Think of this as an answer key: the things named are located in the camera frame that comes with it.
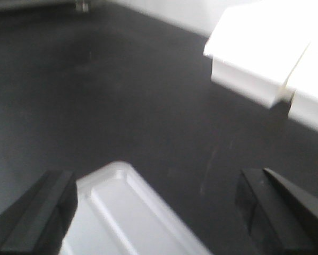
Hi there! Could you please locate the silver metal tray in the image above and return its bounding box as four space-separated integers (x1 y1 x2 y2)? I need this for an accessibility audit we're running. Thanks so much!
60 161 210 254

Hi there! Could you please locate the white organizer bin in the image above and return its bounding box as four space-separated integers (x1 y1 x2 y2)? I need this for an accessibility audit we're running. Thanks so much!
287 40 318 132
204 1 312 108

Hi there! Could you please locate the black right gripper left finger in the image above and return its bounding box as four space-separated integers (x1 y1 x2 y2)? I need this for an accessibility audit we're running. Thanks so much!
0 171 78 254

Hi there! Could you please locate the white left organizer bin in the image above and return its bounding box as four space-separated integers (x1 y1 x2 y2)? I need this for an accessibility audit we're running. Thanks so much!
204 1 312 108

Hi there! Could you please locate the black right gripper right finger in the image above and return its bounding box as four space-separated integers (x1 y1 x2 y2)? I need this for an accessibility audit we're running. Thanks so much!
235 168 318 254

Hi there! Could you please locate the white middle organizer bin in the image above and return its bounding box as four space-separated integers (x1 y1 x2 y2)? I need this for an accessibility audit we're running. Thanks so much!
287 40 318 132

